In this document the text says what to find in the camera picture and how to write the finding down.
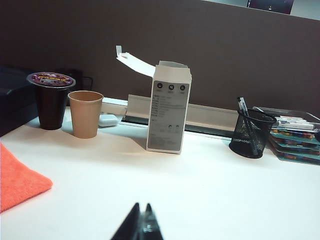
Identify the clear barrel pen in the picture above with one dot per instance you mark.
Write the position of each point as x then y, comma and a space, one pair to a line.
246, 110
240, 105

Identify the brown paper cup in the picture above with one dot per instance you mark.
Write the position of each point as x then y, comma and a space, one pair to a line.
85, 115

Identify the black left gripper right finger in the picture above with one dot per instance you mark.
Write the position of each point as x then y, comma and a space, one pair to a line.
151, 227

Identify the black storage box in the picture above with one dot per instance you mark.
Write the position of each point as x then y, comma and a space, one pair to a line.
15, 105

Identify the brown desk partition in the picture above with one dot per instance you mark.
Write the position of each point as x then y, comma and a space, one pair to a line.
200, 50

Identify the clear plastic tray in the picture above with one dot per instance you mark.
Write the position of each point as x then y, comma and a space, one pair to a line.
300, 113

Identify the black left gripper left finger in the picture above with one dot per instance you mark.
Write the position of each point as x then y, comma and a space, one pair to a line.
130, 227

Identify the white face mask box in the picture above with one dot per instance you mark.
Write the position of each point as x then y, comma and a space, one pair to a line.
167, 120

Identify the black cup with foil lid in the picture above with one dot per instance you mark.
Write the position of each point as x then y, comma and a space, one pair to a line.
50, 107

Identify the white marker pen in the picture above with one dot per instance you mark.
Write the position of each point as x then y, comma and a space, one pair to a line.
295, 123

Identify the white earbuds case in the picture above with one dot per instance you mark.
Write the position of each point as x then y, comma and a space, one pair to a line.
107, 121

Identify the orange cloth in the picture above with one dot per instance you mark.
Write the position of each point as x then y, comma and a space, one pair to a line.
17, 180

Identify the dark computer monitor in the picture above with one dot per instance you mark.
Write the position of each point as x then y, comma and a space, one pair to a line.
270, 6

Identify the black mesh pen holder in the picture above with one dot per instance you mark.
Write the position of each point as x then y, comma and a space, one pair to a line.
250, 140

